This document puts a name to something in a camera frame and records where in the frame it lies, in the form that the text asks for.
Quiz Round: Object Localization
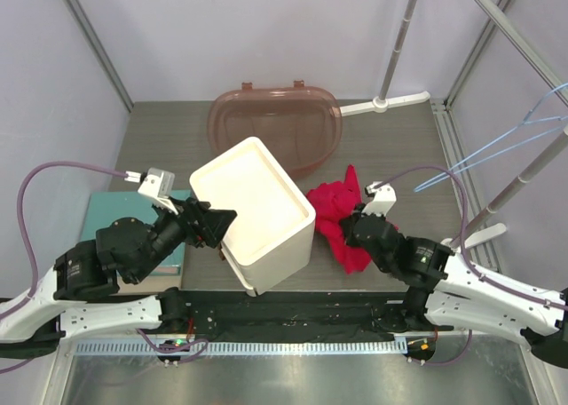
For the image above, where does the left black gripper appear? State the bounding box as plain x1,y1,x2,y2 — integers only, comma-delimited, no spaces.
133,195,240,282

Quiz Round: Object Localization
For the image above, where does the red t shirt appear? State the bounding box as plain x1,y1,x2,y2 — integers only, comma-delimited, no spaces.
304,163,398,276

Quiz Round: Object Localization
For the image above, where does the light blue wire hanger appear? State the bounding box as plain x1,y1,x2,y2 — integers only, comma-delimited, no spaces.
413,81,568,195

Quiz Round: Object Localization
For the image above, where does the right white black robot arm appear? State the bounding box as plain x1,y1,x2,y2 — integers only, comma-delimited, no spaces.
339,212,567,369

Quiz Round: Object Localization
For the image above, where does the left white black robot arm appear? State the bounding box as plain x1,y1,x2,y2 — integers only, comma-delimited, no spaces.
1,197,237,361

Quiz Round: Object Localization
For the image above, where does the white plastic storage box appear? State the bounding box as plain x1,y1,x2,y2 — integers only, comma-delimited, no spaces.
189,137,315,297

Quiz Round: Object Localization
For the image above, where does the beige board under book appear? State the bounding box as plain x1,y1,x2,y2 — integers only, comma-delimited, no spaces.
114,192,185,295

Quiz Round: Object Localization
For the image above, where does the brown translucent plastic lid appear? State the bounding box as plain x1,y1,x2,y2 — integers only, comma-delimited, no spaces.
207,80,343,179

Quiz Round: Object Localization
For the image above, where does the teal book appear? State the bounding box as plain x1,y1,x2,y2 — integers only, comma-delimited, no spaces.
78,189,193,278

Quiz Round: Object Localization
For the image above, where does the metal clothes rack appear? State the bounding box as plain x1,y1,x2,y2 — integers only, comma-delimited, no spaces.
341,0,567,248

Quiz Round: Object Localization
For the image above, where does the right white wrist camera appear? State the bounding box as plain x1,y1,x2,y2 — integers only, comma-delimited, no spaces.
362,181,397,217

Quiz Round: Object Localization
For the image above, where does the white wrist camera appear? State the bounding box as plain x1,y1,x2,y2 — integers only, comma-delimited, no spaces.
125,167,178,214
362,181,397,217

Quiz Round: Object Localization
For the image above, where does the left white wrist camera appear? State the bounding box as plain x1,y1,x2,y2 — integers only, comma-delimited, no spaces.
125,167,178,214

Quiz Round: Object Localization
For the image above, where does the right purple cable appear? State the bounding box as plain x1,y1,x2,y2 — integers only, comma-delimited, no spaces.
381,164,568,370

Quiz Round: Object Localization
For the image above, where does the purple cable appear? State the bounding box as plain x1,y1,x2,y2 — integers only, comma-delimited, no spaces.
0,161,209,373
381,164,568,370

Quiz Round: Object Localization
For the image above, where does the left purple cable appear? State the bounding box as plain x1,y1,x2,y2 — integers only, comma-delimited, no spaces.
0,161,209,373

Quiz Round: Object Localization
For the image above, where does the white slotted cable duct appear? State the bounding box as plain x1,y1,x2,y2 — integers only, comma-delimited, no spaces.
75,337,407,357

